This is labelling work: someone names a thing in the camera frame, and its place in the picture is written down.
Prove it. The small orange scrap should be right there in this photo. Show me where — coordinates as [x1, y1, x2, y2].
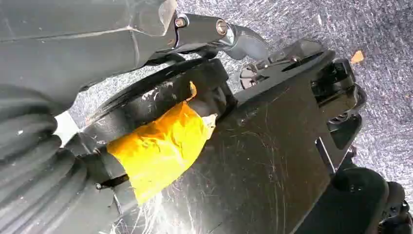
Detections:
[351, 50, 366, 65]

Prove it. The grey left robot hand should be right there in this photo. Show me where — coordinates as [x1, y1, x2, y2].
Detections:
[0, 0, 269, 205]

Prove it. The black robot foot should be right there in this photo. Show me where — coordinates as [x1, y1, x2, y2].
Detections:
[295, 147, 413, 234]

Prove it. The ribbed grey left arm sleeve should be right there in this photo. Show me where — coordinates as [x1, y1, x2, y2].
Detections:
[0, 84, 139, 234]

